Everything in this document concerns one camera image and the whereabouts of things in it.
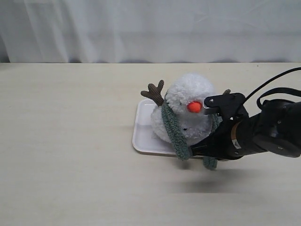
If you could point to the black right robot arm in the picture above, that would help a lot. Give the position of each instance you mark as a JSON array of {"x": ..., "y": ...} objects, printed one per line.
[{"x": 276, "y": 129}]

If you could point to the white backdrop curtain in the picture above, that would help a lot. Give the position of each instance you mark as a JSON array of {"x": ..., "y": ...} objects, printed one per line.
[{"x": 156, "y": 31}]

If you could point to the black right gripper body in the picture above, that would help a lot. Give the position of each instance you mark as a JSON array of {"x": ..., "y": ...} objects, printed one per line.
[{"x": 233, "y": 140}]

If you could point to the white plush snowman toy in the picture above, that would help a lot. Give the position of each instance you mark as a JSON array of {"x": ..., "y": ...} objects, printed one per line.
[{"x": 185, "y": 96}]

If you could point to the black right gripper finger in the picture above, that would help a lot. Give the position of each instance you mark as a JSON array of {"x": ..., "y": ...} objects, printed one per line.
[{"x": 206, "y": 147}]

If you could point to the green fuzzy scarf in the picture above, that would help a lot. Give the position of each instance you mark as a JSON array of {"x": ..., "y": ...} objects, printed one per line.
[{"x": 179, "y": 141}]

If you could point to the white rectangular plastic tray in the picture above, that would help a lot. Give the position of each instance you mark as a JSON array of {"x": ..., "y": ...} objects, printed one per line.
[{"x": 144, "y": 140}]

